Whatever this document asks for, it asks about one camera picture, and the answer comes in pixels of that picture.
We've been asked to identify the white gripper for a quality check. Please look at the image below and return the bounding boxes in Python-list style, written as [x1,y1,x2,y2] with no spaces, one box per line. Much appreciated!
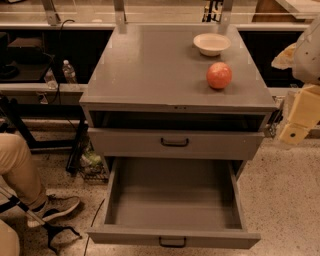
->
[278,84,320,145]

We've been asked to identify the red apple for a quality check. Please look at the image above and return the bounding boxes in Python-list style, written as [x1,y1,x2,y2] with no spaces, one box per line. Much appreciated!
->
[206,62,232,89]

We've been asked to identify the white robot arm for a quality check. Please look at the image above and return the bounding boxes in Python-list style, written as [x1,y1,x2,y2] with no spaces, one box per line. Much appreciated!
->
[271,17,320,145]

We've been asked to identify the grey drawer cabinet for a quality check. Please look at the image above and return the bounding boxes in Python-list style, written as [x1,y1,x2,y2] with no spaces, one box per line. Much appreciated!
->
[80,24,276,175]

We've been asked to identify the open grey drawer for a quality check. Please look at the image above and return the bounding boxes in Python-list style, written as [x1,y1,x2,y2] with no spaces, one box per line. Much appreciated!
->
[88,158,261,249]

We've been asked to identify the closed grey drawer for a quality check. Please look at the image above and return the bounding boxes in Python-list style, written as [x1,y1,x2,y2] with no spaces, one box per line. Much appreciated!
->
[88,128,264,160]

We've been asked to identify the white bowl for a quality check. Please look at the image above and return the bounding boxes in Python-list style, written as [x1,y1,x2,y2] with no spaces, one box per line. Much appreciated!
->
[193,33,231,57]

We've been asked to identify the clear water bottle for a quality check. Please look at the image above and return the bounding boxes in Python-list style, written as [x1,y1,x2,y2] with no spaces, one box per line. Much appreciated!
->
[62,60,77,84]

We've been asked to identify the small clear bottle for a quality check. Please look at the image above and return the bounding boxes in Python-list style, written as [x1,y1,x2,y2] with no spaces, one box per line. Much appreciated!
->
[44,69,58,90]

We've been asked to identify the grey sneaker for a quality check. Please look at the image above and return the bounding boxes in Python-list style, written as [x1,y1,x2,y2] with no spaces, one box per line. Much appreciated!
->
[27,195,81,222]

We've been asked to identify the person leg khaki trousers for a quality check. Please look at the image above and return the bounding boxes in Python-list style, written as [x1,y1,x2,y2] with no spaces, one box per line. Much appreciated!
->
[0,133,47,211]

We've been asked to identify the black chair base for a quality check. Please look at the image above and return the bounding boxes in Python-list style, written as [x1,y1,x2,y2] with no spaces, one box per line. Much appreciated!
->
[0,187,81,254]

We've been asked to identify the black drawer handle upper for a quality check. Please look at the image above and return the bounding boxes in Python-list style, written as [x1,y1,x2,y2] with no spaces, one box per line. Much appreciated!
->
[160,138,189,147]

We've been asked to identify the black drawer handle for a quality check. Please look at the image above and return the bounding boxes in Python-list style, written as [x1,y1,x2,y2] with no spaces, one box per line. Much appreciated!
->
[160,138,189,147]
[158,237,186,249]

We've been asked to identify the black drawer handle lower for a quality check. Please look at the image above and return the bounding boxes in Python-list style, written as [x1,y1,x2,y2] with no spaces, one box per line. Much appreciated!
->
[158,237,186,249]

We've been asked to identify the black cable on floor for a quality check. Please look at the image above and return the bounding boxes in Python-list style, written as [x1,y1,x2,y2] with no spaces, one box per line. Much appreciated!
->
[82,198,106,256]

